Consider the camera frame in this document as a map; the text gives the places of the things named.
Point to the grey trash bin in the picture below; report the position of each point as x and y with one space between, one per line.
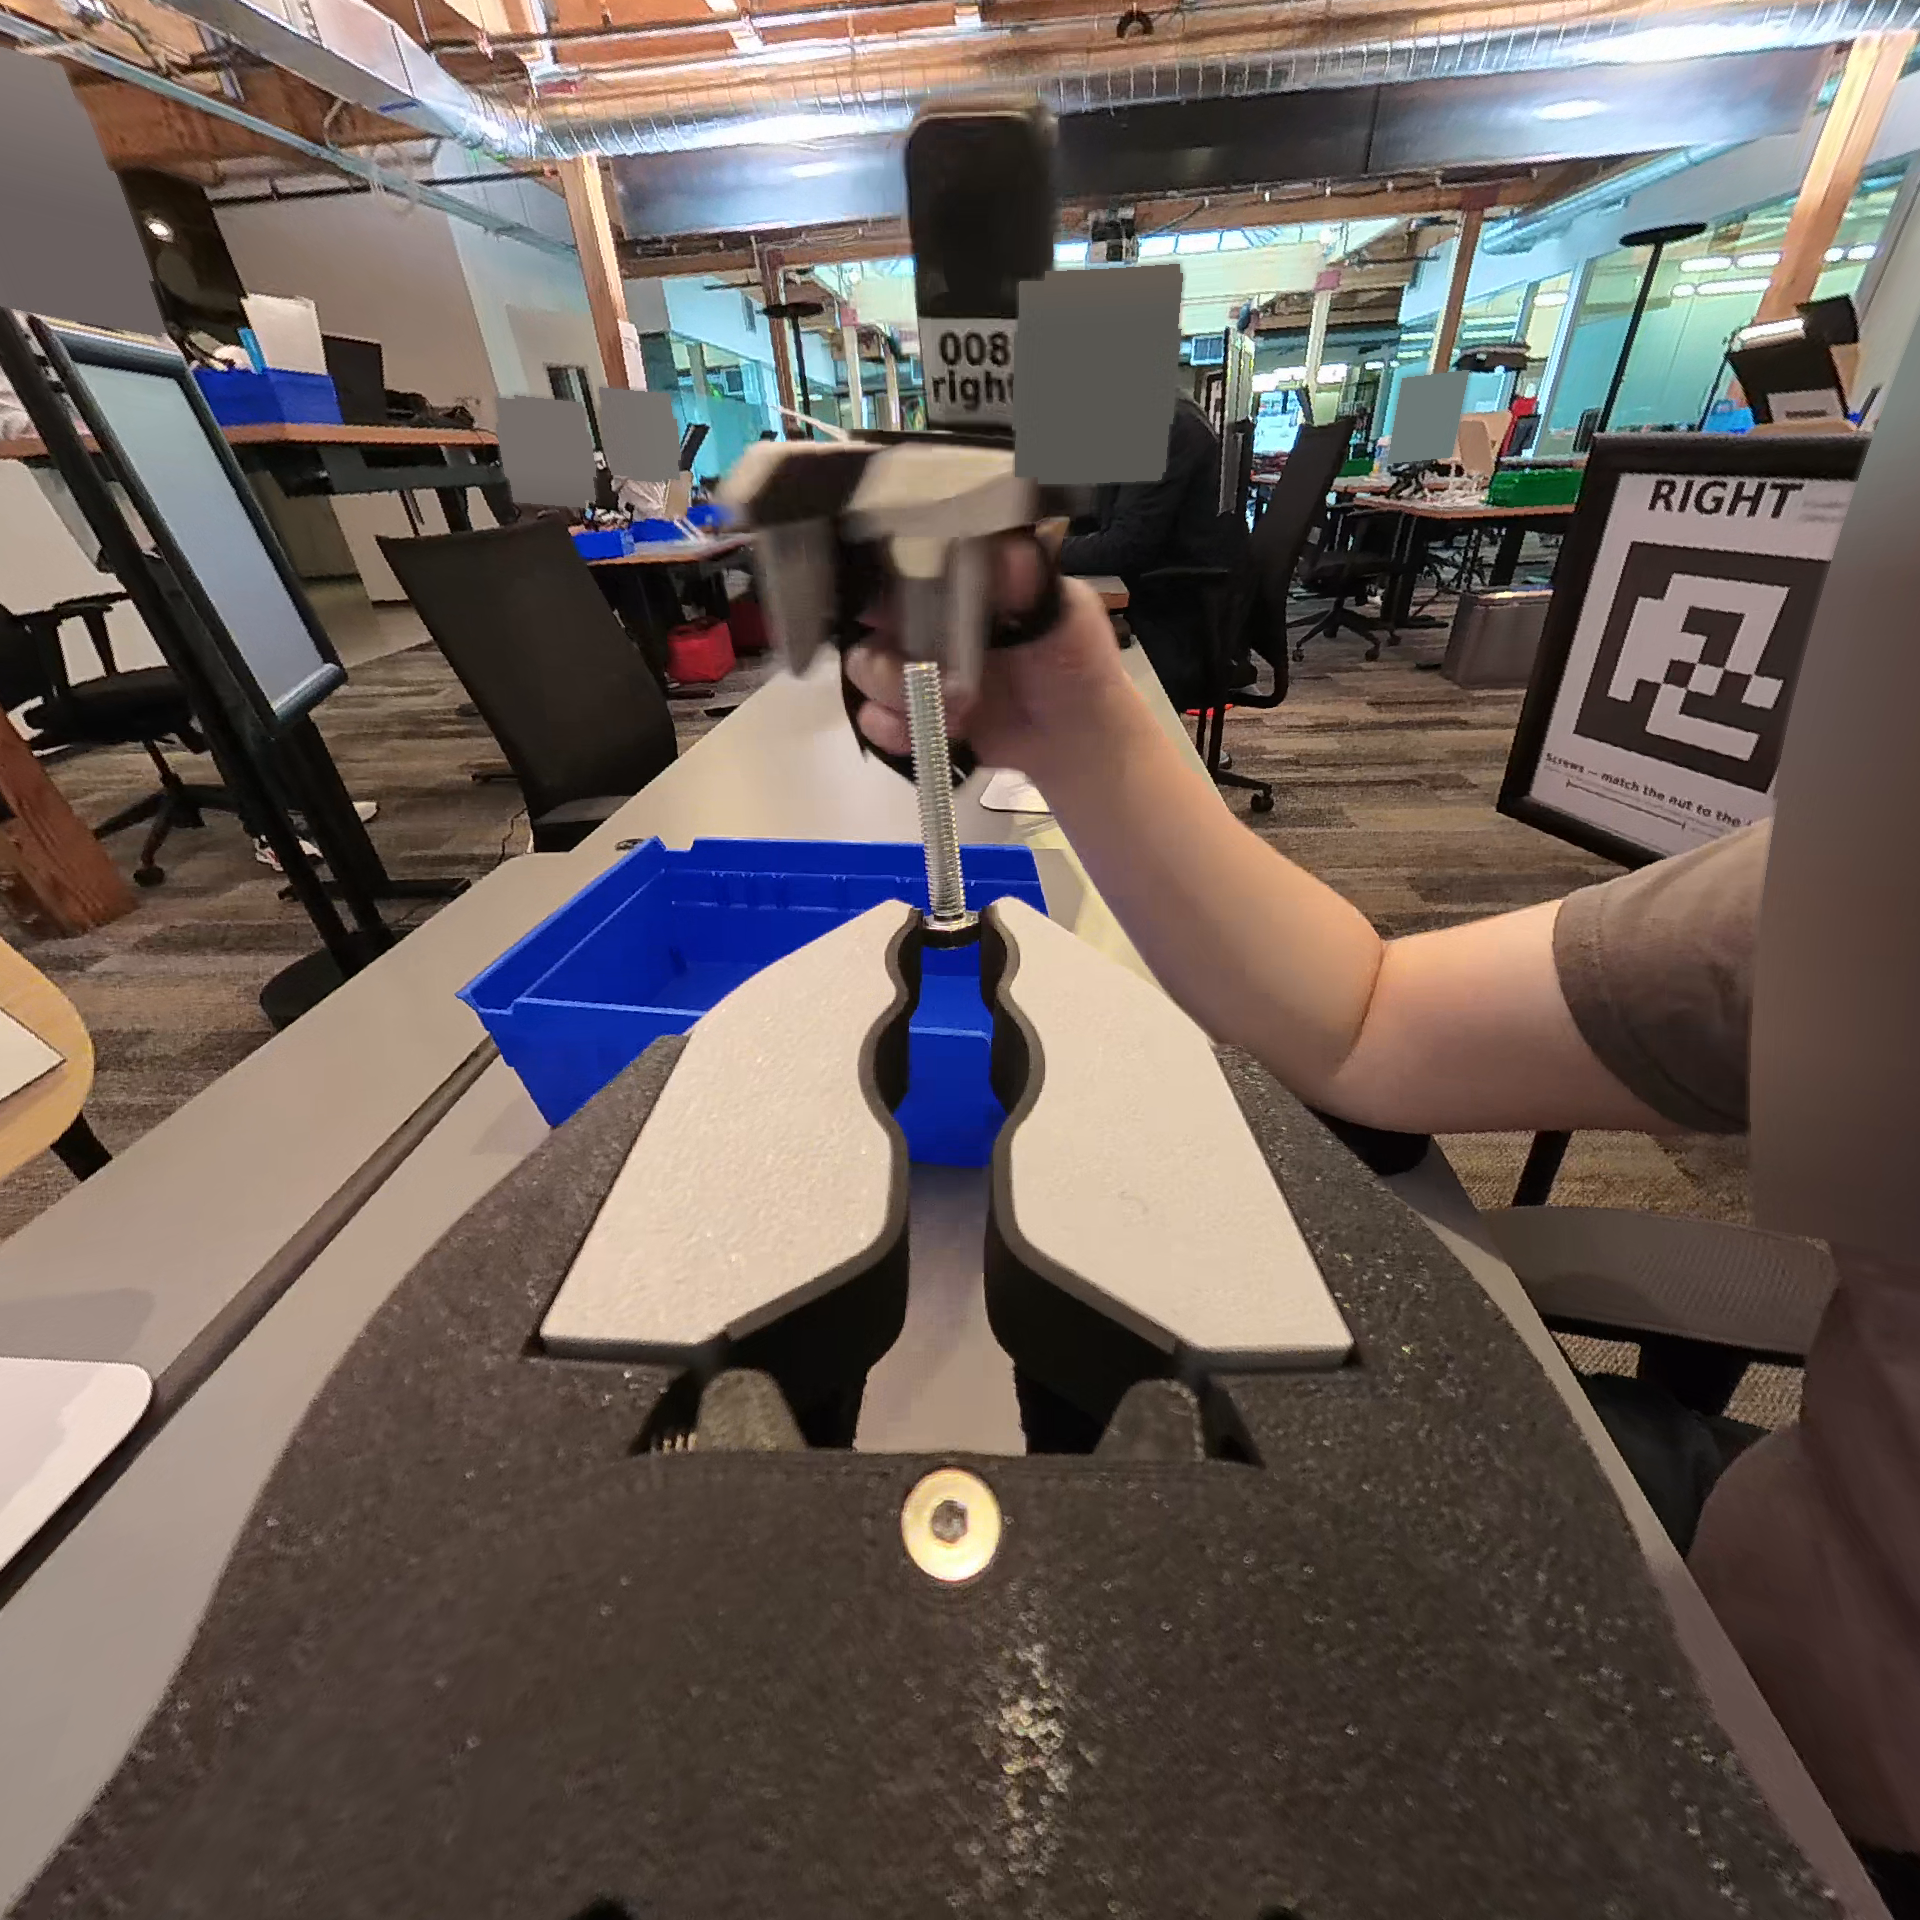
1496 639

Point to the white sheet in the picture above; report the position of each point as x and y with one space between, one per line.
59 1426

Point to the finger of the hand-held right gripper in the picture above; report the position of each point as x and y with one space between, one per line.
794 587
931 496

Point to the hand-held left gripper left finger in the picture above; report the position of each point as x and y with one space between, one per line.
749 1141

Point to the black swivel office chair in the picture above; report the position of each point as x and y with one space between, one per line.
1276 598

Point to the person's brown t-shirt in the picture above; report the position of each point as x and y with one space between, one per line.
1666 975

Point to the black framed marker sign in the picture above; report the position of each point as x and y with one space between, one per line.
1696 662

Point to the black floor lamp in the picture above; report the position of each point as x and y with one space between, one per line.
1639 301

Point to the blue storage crate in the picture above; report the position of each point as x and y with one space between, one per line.
270 398

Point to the red bag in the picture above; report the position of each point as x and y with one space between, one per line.
701 656

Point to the person's right hand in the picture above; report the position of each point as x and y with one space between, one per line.
1051 691

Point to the person's grey office chair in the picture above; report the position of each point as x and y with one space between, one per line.
1652 1276

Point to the display screen on black stand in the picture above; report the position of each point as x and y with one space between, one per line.
209 523

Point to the person's right forearm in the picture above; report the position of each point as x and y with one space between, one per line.
1246 932

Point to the round wooden table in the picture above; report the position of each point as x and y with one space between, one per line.
36 1051

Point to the long silver threaded bolt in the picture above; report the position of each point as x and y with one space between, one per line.
942 810

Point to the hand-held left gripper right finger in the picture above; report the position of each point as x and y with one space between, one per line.
1154 1154

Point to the blue plastic bin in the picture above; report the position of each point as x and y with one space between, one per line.
631 975

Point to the black mesh office chair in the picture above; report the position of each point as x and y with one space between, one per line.
540 662

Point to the green plastic bin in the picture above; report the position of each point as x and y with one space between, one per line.
1532 487

